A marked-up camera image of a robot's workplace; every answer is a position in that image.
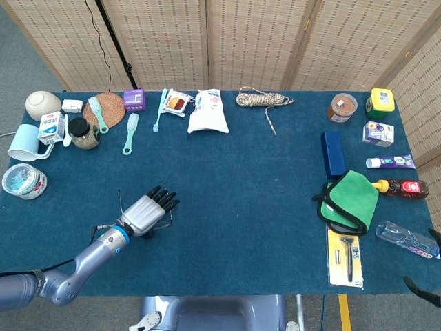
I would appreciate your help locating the white plastic spoon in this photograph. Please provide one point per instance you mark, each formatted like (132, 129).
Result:
(67, 139)

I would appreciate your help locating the purple toothpaste tube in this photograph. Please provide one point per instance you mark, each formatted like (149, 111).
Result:
(392, 161)

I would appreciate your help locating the white snack packet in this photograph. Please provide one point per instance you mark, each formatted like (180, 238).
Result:
(176, 102)

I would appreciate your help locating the white cloth bag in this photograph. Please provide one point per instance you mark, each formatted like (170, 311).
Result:
(206, 117)

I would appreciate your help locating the blue felt table cover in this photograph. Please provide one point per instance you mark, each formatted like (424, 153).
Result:
(241, 172)

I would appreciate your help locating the white perforated plate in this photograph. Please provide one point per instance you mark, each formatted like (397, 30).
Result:
(150, 320)
(292, 327)

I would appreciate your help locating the small white box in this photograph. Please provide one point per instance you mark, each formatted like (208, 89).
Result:
(72, 105)

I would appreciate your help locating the glass jar with black lid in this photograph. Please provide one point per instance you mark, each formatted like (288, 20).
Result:
(84, 136)

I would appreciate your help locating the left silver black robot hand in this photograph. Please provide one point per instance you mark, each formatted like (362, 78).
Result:
(144, 215)

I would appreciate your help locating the syrup bottle with yellow cap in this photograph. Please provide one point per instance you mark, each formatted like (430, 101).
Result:
(406, 188)

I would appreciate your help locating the dark blue rectangular box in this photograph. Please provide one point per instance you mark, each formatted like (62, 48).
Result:
(333, 155)

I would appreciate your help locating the white tub with clear lid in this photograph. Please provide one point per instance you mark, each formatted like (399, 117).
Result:
(22, 181)

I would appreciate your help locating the small purple box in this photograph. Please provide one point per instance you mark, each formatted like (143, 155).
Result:
(134, 100)

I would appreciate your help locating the round woven rattan coaster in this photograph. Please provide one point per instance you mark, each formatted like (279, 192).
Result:
(113, 107)

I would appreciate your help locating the bamboo folding screen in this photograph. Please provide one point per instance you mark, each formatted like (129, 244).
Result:
(241, 41)

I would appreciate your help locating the green container with yellow lid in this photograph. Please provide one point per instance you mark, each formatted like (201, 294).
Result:
(380, 102)

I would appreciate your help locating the black stand pole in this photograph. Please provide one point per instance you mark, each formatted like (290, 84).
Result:
(117, 45)

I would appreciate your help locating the grey blue robot torso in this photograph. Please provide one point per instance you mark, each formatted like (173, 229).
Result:
(213, 313)

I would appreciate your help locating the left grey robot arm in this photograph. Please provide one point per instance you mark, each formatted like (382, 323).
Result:
(96, 251)

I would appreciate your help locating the yellow floor tape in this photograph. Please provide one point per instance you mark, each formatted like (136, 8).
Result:
(345, 312)

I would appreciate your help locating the light blue toothbrush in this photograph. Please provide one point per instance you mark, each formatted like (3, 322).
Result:
(159, 113)

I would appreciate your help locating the purple white drink carton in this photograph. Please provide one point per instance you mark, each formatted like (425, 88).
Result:
(378, 133)

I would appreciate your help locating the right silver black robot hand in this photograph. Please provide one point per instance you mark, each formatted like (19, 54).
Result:
(425, 294)

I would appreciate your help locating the metal table leg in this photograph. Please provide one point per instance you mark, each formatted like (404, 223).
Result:
(300, 310)

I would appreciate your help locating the clear plastic water bottle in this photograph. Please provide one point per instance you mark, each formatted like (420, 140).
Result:
(403, 238)

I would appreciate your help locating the beige ceramic bowl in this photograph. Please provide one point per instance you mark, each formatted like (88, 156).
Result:
(41, 103)

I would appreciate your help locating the orange brown plastic tub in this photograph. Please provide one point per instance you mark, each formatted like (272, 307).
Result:
(341, 107)

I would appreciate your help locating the green cloth with black trim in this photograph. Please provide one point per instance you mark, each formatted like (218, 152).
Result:
(351, 200)

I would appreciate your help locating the white blue milk carton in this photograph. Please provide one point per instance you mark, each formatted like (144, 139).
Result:
(51, 128)

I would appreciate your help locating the razor in yellow blister pack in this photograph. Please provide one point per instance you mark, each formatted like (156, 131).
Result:
(344, 265)

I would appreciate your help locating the light blue plastic mug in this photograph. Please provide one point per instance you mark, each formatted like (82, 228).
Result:
(22, 143)

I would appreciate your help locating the mint green scrub brush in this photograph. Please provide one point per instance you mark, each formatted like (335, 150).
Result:
(98, 113)
(132, 124)

